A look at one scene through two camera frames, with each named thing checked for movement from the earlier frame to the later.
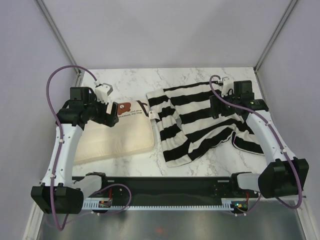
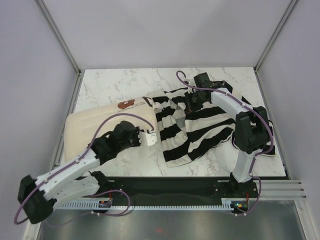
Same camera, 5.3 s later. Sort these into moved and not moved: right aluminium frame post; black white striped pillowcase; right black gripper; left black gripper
Moved: left black gripper; right black gripper
Not moved: black white striped pillowcase; right aluminium frame post
